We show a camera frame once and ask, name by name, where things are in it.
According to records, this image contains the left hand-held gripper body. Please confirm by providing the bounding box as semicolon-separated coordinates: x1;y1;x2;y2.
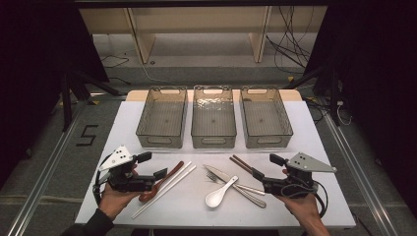
92;145;157;194

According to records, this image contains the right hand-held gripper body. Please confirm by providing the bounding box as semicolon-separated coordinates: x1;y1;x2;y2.
262;151;337;200

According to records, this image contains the white floor cable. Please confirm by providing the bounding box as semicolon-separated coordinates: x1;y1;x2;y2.
124;48;185;86

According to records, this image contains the aluminium floor rail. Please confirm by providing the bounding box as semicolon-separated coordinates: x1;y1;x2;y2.
323;112;400;236
6;101;87;236

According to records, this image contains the black curtain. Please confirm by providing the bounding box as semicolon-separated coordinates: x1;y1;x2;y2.
0;0;110;186
304;0;417;210

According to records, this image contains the black cable bundle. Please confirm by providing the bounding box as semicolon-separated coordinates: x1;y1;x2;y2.
265;6;317;75

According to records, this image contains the brown wooden spoon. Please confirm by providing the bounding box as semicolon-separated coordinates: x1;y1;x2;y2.
138;160;185;203

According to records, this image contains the smoky clear plastic bin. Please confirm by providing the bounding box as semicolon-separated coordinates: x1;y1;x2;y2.
239;86;294;149
135;86;189;149
190;85;238;149

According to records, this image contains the person's right hand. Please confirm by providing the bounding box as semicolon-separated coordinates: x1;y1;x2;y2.
276;193;325;228

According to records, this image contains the hand-held gripper cable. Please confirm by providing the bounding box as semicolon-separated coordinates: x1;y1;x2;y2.
92;152;113;207
280;179;329;219

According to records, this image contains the white ceramic spoon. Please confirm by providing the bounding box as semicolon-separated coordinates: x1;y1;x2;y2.
205;175;240;209

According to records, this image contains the right hand-held gripper cable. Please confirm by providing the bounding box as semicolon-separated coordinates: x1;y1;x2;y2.
280;179;329;219

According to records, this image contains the black metal stand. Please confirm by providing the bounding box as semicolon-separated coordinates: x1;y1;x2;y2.
283;62;342;128
60;65;123;133

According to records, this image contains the left hand-held gripper cable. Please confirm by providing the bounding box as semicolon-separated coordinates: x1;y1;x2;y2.
92;152;113;207

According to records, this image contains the black floor cable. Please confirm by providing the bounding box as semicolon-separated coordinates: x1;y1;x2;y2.
99;53;131;85

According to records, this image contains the person's left hand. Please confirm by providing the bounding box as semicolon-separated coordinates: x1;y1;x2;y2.
97;165;146;221

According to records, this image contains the beige wooden shelf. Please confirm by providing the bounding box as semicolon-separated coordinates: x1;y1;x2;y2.
78;6;328;65

